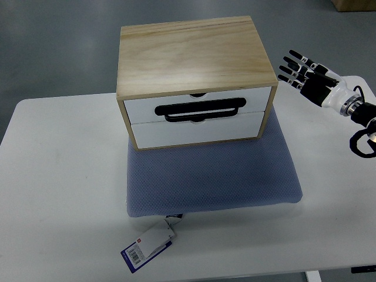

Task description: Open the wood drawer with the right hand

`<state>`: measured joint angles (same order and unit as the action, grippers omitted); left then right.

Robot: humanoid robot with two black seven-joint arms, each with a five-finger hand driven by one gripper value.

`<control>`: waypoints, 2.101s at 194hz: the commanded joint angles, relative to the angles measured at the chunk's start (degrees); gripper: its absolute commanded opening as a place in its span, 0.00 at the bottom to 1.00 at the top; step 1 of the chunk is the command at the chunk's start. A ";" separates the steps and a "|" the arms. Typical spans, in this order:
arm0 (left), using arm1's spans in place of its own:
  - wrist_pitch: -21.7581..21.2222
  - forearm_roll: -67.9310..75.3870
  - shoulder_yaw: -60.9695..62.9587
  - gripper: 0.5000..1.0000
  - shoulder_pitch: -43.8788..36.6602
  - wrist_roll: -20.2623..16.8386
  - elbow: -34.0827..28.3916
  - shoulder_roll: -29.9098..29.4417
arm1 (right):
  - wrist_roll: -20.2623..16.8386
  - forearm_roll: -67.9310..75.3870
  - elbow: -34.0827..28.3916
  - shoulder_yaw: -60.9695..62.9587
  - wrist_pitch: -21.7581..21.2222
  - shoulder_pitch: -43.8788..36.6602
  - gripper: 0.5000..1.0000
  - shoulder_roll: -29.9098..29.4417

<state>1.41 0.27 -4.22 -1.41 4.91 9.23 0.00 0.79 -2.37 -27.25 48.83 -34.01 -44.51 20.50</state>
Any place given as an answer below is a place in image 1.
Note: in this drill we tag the black object under table edge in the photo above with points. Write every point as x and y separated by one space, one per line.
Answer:
363 269

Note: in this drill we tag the cardboard box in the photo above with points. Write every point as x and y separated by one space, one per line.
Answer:
354 5

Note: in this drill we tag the black drawer handle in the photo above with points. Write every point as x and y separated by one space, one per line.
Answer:
200 111

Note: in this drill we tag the white table leg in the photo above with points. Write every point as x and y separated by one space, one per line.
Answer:
313 276

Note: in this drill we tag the wooden drawer cabinet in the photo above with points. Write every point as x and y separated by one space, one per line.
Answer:
192 58

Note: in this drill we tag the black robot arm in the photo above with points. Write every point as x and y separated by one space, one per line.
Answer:
364 115

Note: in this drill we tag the blue mesh cushion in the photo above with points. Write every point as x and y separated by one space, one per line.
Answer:
211 177

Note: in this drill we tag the white drawer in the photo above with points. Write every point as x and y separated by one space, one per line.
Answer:
162 134
143 110

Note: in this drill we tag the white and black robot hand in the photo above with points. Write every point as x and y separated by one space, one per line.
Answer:
319 84

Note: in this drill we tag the white and blue product tag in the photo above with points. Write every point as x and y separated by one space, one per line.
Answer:
151 243

